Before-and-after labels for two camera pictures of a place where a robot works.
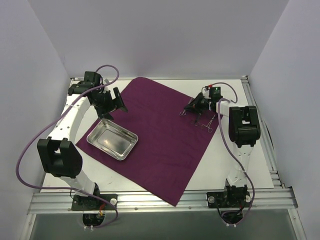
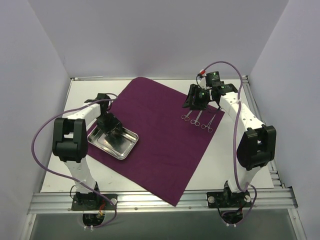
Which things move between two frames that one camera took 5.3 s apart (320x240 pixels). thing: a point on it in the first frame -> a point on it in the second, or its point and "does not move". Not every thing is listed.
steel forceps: x=209 y=129 does not move
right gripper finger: x=196 y=103 -> x=189 y=101
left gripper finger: x=119 y=102 -> x=118 y=130
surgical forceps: x=196 y=122 does not move
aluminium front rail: x=281 y=202 does not move
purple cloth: x=172 y=144 does not move
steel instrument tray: x=112 y=138 does not move
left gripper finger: x=105 y=115 -> x=106 y=129
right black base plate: x=228 y=199 does not move
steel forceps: x=182 y=113 -> x=186 y=118
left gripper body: x=113 y=103 -> x=113 y=129
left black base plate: x=89 y=203 does not move
